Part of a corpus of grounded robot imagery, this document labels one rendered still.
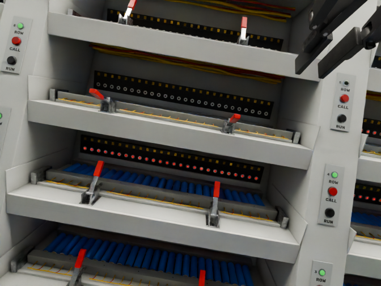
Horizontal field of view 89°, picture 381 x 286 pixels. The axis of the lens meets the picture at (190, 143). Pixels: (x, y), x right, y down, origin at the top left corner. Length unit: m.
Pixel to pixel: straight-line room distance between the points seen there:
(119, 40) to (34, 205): 0.39
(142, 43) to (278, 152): 0.37
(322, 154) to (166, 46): 0.40
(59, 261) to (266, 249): 0.47
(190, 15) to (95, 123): 0.48
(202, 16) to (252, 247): 0.67
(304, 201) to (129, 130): 0.40
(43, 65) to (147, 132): 0.28
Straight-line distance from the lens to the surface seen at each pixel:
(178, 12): 0.76
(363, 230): 0.65
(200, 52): 0.46
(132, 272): 0.56
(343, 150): 0.51
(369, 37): 0.34
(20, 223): 0.62
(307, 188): 0.48
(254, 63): 0.48
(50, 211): 0.51
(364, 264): 0.58
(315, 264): 0.52
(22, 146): 0.54
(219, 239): 0.44
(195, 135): 0.41
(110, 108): 0.45
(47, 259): 0.62
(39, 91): 0.55
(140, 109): 0.48
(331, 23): 0.31
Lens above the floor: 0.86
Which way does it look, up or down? 4 degrees up
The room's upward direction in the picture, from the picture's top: 10 degrees clockwise
